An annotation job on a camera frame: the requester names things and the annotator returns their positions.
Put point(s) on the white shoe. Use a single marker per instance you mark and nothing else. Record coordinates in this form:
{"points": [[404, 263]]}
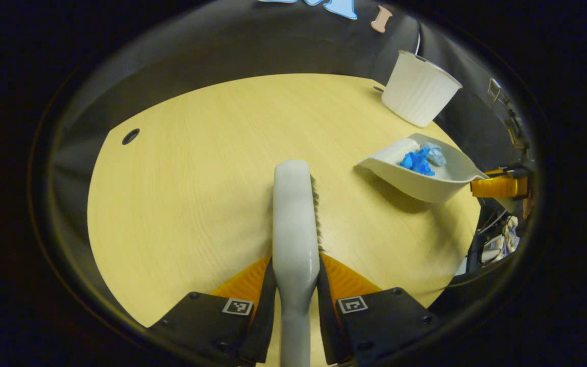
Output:
{"points": [[500, 244]]}

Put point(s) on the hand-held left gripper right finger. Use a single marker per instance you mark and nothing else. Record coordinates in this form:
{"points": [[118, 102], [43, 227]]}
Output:
{"points": [[385, 321]]}

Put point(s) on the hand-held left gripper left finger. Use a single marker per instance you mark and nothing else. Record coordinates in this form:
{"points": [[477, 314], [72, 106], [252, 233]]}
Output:
{"points": [[207, 326]]}

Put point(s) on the small white broom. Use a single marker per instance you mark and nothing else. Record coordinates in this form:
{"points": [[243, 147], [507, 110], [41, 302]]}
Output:
{"points": [[293, 214]]}

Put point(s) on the wooden desktop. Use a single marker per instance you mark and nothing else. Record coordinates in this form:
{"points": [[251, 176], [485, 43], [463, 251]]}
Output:
{"points": [[196, 193]]}

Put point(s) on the white dustpan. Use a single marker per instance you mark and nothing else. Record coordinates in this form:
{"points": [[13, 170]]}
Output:
{"points": [[426, 186]]}

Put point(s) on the light blue paper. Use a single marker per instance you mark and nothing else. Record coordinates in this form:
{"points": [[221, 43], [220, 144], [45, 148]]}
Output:
{"points": [[437, 155]]}

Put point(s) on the white garbage bin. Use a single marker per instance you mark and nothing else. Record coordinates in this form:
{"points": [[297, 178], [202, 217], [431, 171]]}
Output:
{"points": [[416, 92]]}

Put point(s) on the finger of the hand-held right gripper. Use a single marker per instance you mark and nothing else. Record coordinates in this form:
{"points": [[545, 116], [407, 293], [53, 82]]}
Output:
{"points": [[497, 187]]}

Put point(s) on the dark blue paper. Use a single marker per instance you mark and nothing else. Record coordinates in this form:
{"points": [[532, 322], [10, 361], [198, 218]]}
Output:
{"points": [[416, 160]]}

